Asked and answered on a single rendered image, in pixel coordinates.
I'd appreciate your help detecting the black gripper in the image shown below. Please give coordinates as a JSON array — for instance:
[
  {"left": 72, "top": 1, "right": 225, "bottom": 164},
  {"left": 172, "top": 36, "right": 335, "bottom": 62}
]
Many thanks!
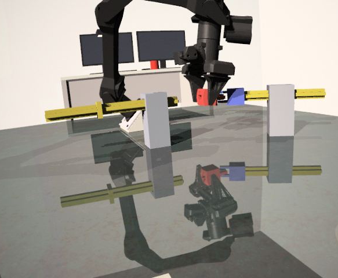
[{"left": 182, "top": 39, "right": 235, "bottom": 106}]

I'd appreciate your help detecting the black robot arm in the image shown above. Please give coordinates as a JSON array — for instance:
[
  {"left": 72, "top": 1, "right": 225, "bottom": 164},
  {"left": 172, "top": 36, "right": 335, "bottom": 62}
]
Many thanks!
[{"left": 95, "top": 0, "right": 253, "bottom": 104}]

